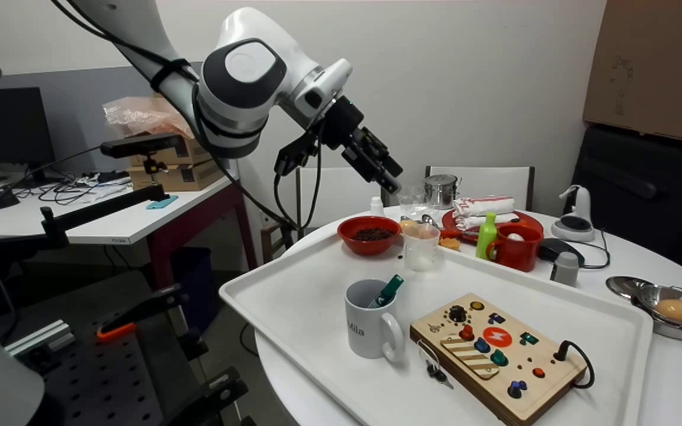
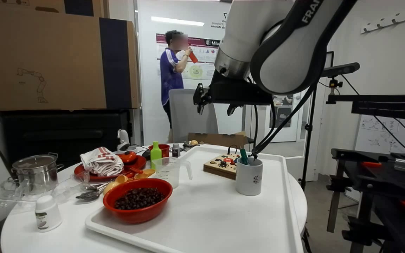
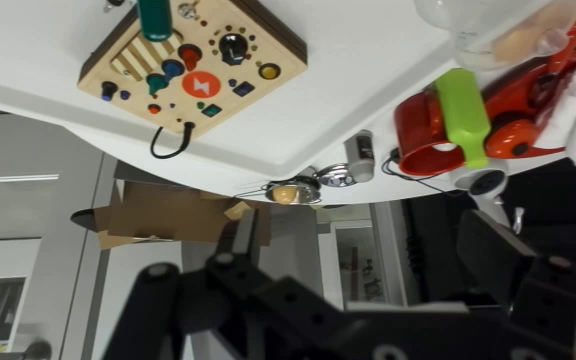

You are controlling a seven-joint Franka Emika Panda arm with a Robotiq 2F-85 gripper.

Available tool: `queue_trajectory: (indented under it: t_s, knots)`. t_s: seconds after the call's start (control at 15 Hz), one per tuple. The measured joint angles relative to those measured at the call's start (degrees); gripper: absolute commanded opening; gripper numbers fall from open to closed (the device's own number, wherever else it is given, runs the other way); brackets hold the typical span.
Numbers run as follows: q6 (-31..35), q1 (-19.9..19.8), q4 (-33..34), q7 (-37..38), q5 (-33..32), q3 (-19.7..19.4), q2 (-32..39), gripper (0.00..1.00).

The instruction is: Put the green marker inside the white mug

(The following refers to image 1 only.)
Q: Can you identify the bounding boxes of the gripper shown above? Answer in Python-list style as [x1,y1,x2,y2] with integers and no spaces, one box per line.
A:
[320,96,404,195]

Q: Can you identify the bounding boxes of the green marker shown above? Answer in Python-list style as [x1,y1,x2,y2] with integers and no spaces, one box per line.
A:
[369,274,405,309]

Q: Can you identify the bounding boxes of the red mug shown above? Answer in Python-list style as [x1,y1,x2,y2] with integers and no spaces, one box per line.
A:
[485,224,545,273]

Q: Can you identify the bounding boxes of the white mug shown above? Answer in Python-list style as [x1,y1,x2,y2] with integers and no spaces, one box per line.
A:
[344,279,406,363]

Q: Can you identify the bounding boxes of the clear glass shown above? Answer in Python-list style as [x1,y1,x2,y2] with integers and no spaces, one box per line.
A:
[397,186,437,220]

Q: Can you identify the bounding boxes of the steel pot with lid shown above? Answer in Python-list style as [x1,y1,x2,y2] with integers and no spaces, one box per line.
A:
[423,173,462,209]

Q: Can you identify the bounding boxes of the coffee beans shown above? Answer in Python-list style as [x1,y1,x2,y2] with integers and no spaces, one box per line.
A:
[352,227,395,243]

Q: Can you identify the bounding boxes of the red bowl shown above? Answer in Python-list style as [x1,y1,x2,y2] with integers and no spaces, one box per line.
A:
[337,215,403,257]

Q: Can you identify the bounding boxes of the clear plastic cup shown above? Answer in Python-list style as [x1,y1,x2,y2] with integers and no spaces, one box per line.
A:
[401,224,442,273]

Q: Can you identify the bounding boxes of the white towel with red stripes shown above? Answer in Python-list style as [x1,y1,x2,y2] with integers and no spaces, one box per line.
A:
[452,196,517,232]

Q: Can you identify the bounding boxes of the green bottle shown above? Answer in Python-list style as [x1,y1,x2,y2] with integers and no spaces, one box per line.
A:
[475,211,498,260]

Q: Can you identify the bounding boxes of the white tray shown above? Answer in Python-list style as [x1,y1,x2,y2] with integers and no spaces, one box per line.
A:
[219,227,655,426]

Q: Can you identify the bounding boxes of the red plate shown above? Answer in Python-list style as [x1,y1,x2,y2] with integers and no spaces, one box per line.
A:
[441,208,545,245]

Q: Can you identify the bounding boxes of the stack of cardboard boxes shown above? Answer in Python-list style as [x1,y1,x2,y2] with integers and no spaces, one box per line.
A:
[127,137,227,192]

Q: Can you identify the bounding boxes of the black computer mouse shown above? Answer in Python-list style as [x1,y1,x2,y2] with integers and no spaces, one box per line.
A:
[537,237,586,267]

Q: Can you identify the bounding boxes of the white device on base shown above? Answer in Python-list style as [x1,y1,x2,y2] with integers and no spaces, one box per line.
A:
[551,184,597,243]

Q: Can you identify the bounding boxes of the small grey cylinder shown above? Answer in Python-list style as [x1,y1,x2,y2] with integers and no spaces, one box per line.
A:
[549,251,580,288]

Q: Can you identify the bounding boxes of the bunch of keys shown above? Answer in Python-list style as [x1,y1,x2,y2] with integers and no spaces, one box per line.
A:
[417,340,455,390]

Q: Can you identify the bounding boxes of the dark blue bin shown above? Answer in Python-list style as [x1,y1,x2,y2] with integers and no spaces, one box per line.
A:
[169,246,218,333]

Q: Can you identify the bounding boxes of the clear plastic bag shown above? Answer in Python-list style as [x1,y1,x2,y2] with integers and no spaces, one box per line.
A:
[102,95,195,140]

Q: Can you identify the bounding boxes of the white desk with red legs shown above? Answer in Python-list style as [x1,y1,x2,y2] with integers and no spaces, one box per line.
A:
[0,170,259,292]

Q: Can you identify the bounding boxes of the black sofa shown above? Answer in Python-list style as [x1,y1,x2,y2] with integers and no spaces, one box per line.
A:
[571,123,682,286]

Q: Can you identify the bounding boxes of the steel lid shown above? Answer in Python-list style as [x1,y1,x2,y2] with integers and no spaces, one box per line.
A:
[606,275,653,304]

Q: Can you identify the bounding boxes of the black clamp with orange tip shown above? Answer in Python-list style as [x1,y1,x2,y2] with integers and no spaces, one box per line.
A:
[96,283,191,344]

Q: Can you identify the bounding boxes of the cardboard sheet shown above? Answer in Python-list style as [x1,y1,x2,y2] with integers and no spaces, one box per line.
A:
[582,0,682,143]

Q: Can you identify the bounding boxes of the brown egg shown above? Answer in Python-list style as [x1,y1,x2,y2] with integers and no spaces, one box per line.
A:
[654,298,682,325]

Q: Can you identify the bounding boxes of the steel strainer bowl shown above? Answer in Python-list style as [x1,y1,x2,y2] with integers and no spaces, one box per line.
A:
[636,285,682,342]

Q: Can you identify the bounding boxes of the monitor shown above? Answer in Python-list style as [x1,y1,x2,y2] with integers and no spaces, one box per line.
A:
[0,87,56,167]

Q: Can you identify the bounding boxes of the aluminium profile bar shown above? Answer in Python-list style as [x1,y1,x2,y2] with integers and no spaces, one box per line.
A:
[4,319,76,357]

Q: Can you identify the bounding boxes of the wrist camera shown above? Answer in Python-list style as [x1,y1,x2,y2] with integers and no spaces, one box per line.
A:
[274,130,319,176]

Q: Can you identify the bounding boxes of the wooden switch board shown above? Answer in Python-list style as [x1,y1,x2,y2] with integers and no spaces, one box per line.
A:
[409,292,596,426]

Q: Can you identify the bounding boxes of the camera on mount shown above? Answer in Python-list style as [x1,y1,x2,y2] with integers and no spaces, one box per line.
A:
[41,133,187,249]

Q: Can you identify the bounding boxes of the tangle of black cables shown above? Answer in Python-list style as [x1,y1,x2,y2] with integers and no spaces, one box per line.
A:
[12,170,133,206]

